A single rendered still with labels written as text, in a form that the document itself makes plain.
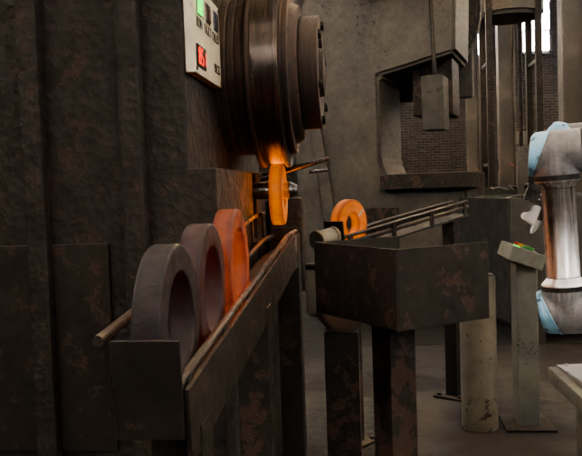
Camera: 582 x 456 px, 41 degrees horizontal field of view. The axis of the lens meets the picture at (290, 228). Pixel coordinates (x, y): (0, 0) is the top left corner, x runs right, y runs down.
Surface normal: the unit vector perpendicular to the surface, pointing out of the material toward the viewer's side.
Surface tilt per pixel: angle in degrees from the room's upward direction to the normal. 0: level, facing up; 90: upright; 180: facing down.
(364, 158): 90
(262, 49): 83
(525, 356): 90
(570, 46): 90
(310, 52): 80
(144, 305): 67
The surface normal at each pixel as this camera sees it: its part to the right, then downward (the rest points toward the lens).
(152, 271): -0.09, -0.70
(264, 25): -0.11, -0.30
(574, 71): -0.11, 0.06
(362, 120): -0.34, 0.06
